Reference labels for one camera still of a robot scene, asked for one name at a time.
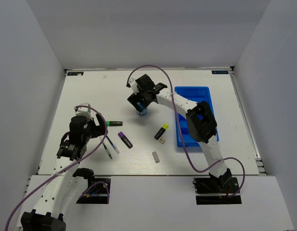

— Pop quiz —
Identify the green highlighter marker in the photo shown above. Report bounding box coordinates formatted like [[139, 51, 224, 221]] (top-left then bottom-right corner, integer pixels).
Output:
[[106, 121, 123, 127]]

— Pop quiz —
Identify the blue tape roll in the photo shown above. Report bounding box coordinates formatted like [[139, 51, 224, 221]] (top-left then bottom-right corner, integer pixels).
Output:
[[136, 108, 147, 116]]

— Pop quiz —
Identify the purple highlighter marker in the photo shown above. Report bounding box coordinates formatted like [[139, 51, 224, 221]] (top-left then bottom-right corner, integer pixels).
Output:
[[118, 132, 133, 149]]

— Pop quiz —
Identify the pen with white cap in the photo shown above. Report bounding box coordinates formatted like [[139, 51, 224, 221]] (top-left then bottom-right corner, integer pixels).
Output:
[[106, 136, 120, 154]]

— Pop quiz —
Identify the pen with green tip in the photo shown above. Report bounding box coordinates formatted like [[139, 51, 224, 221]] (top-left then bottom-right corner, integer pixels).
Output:
[[102, 142, 113, 159]]

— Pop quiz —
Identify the yellow highlighter marker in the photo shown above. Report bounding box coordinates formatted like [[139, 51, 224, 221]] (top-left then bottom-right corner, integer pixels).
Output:
[[154, 123, 168, 140]]

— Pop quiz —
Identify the grey white eraser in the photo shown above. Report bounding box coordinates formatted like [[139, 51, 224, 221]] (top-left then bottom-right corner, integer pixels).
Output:
[[152, 152, 160, 163]]

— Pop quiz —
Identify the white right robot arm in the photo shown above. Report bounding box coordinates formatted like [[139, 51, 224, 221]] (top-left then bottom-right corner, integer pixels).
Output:
[[127, 74, 232, 192]]

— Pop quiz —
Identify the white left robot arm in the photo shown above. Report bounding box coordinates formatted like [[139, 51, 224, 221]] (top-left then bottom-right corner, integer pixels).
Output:
[[20, 112, 106, 231]]

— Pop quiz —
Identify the small beige sharpener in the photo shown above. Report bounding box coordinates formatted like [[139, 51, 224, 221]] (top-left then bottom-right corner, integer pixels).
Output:
[[158, 137, 165, 144]]

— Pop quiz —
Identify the blue compartment tray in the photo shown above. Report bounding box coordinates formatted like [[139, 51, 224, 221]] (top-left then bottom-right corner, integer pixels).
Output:
[[174, 86, 220, 148]]

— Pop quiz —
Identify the left table label sticker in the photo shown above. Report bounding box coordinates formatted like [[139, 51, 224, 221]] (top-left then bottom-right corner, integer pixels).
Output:
[[67, 72, 84, 76]]

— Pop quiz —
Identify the table label sticker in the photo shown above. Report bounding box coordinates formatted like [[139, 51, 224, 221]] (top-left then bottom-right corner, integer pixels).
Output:
[[211, 70, 229, 75], [67, 72, 84, 76]]

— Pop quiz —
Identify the right table label sticker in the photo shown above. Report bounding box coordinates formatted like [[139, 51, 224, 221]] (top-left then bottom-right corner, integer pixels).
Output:
[[211, 70, 229, 75]]

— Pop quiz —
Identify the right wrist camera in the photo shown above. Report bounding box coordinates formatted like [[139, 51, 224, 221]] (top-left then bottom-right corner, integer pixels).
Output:
[[128, 77, 139, 94]]

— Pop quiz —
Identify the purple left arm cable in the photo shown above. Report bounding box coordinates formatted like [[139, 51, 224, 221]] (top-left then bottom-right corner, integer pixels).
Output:
[[5, 105, 110, 231]]

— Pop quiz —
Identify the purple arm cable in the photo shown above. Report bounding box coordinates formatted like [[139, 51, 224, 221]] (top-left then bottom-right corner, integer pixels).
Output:
[[126, 64, 245, 198], [5, 105, 110, 231]]

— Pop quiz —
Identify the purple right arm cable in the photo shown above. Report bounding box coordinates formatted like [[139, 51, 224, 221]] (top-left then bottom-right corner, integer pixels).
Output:
[[126, 64, 245, 198]]

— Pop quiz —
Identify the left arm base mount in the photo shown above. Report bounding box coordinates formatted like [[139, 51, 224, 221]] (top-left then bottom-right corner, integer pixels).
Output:
[[77, 178, 111, 205]]

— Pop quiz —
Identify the aluminium table rail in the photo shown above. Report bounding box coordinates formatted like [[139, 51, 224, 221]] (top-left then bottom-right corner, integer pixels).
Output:
[[230, 66, 267, 176]]

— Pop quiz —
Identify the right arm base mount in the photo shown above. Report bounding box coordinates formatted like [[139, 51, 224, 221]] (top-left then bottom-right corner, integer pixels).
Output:
[[193, 177, 242, 205]]

